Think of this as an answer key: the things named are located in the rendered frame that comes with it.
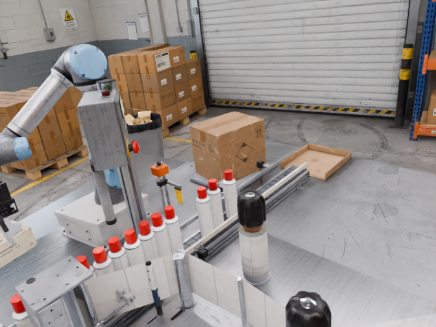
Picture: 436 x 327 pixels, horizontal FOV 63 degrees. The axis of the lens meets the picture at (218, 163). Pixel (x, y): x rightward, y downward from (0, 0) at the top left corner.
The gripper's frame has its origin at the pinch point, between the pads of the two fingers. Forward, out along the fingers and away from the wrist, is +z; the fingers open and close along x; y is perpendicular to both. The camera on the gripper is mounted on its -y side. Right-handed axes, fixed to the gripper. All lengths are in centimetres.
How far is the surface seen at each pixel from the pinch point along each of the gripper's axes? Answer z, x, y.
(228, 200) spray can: 2, -57, 58
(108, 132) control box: -39, -48, 16
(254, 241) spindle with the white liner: -5, -83, 30
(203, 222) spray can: 4, -55, 43
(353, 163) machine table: 14, -88, 137
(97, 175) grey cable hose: -25.1, -40.1, 15.6
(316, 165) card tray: 14, -71, 127
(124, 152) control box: -33, -50, 19
